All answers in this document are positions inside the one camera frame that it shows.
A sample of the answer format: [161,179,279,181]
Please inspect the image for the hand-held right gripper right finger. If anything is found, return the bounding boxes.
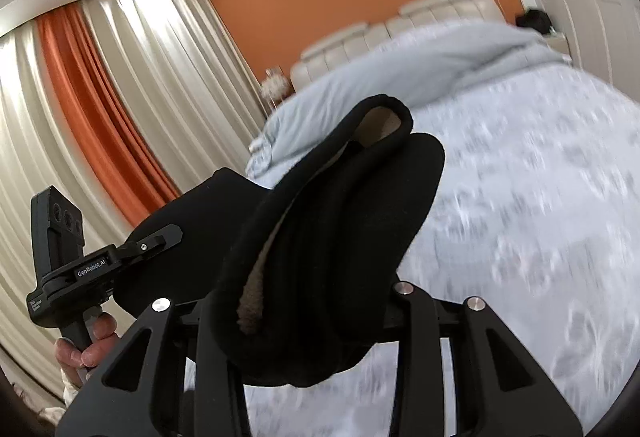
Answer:
[385,281,583,437]

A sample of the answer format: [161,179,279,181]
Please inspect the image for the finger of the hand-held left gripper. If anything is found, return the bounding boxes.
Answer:
[116,223,184,268]

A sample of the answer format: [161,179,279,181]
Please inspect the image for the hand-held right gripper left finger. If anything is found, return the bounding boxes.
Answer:
[55,297,251,437]

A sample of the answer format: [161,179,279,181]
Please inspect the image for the black pants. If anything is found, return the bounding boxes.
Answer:
[107,94,446,389]

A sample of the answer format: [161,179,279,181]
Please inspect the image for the person's left hand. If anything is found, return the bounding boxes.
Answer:
[54,312,119,389]

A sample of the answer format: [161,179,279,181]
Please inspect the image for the cream curtain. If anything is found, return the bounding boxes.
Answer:
[0,32,136,408]
[80,0,268,198]

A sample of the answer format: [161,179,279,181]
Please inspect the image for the orange curtain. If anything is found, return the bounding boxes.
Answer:
[32,2,183,228]

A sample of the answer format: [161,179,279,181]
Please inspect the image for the bed with butterfly sheet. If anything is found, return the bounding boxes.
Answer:
[240,62,640,437]

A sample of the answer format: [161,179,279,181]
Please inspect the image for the white flower lamp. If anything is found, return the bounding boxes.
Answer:
[261,67,291,105]

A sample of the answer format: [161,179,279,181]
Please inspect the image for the light grey duvet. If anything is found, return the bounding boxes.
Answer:
[248,20,573,178]

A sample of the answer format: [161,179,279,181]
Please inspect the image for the cream padded headboard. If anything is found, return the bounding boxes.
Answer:
[290,0,503,93]

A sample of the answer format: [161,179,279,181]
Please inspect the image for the black bag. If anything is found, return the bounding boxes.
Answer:
[515,8,556,36]

